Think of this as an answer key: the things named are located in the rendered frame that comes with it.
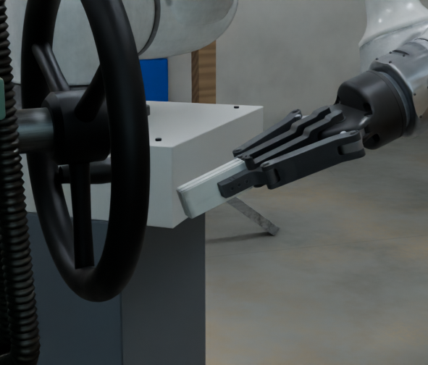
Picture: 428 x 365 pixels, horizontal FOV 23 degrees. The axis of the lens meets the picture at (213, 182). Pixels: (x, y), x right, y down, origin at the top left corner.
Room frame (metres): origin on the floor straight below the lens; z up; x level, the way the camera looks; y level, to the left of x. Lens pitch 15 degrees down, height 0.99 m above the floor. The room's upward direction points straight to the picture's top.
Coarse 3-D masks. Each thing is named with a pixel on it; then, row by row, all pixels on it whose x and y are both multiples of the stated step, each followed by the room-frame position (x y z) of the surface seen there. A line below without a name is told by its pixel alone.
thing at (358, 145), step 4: (344, 132) 0.98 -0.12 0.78; (360, 132) 0.99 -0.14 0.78; (364, 132) 1.00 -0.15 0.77; (360, 140) 0.97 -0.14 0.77; (348, 144) 0.97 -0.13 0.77; (352, 144) 0.96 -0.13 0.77; (356, 144) 0.96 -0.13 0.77; (360, 144) 0.97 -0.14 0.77; (340, 148) 0.97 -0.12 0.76; (344, 148) 0.97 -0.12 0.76; (348, 148) 0.97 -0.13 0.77; (352, 148) 0.97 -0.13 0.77; (356, 148) 0.97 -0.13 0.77; (360, 148) 0.97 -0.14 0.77; (344, 152) 0.97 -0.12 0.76; (348, 152) 0.97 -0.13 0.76
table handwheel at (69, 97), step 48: (48, 0) 0.91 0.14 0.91; (96, 0) 0.77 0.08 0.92; (48, 48) 0.94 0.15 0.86; (96, 48) 0.75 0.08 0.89; (48, 96) 0.84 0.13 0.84; (96, 96) 0.79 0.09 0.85; (144, 96) 0.73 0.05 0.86; (48, 144) 0.82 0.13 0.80; (96, 144) 0.83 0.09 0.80; (144, 144) 0.72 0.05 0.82; (48, 192) 0.93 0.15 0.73; (144, 192) 0.72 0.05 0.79; (48, 240) 0.90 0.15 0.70; (96, 288) 0.77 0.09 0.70
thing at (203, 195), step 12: (228, 168) 0.97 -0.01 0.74; (240, 168) 0.98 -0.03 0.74; (204, 180) 0.96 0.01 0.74; (216, 180) 0.97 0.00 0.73; (180, 192) 0.95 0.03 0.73; (192, 192) 0.96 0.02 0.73; (204, 192) 0.96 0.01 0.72; (216, 192) 0.97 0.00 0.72; (240, 192) 0.98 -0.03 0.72; (192, 204) 0.96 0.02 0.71; (204, 204) 0.96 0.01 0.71; (216, 204) 0.97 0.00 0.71; (192, 216) 0.96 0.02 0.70
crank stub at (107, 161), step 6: (90, 162) 0.95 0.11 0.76; (96, 162) 0.95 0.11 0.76; (102, 162) 0.95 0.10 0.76; (108, 162) 0.95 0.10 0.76; (60, 168) 0.94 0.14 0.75; (66, 168) 0.94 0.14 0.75; (90, 168) 0.94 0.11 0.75; (96, 168) 0.95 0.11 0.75; (102, 168) 0.95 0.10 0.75; (108, 168) 0.95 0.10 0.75; (60, 174) 0.94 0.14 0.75; (66, 174) 0.94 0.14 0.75; (90, 174) 0.94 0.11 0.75; (96, 174) 0.94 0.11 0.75; (102, 174) 0.95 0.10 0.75; (108, 174) 0.95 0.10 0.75; (60, 180) 0.94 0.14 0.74; (66, 180) 0.94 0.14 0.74; (96, 180) 0.95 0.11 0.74; (102, 180) 0.95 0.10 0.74; (108, 180) 0.95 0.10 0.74
